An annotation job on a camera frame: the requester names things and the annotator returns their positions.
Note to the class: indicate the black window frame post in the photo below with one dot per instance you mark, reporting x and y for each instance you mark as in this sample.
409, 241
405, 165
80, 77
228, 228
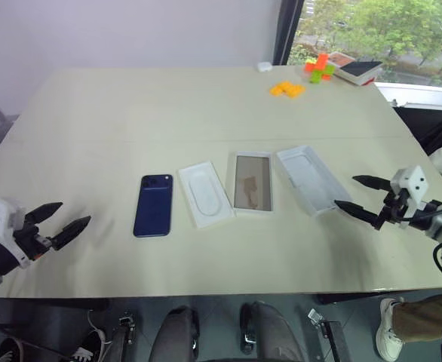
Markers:
286, 30

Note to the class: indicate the white phone box insert tray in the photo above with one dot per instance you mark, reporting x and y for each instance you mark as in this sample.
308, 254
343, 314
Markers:
205, 194

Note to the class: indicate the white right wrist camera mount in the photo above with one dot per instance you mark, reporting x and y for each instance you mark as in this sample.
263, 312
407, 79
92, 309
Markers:
413, 183

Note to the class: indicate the white phone box base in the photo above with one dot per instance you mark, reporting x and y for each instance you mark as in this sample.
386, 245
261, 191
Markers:
251, 184

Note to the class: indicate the white box with black top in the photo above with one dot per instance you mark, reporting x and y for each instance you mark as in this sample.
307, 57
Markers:
358, 71

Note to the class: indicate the white earbuds case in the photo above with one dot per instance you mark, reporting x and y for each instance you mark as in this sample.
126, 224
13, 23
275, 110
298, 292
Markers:
264, 66

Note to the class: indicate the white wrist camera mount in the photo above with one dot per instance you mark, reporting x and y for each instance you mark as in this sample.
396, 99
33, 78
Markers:
413, 183
0, 215

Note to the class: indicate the white window sill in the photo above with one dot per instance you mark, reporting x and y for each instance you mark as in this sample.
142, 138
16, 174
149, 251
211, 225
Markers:
421, 94

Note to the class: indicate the black table clamp bracket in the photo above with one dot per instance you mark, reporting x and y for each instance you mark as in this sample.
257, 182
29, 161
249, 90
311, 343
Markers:
334, 335
124, 332

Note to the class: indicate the yellow building block cluster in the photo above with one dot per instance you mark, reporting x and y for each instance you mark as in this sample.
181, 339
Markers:
289, 89

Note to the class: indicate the orange building block piece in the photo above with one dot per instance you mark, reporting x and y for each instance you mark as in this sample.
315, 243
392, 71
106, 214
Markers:
317, 63

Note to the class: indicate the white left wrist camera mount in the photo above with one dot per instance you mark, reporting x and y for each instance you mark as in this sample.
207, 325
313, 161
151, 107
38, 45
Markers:
0, 215

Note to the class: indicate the green building block piece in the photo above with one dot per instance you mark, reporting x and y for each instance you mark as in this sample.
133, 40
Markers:
321, 73

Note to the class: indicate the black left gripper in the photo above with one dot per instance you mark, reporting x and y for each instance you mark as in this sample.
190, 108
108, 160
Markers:
32, 243

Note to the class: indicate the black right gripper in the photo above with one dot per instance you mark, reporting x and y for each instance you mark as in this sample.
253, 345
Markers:
392, 211

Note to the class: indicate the person's khaki trouser leg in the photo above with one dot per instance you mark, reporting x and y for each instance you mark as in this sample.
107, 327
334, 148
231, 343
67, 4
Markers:
419, 315

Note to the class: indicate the dark blue smartphone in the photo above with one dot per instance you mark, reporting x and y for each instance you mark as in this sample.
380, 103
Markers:
153, 205

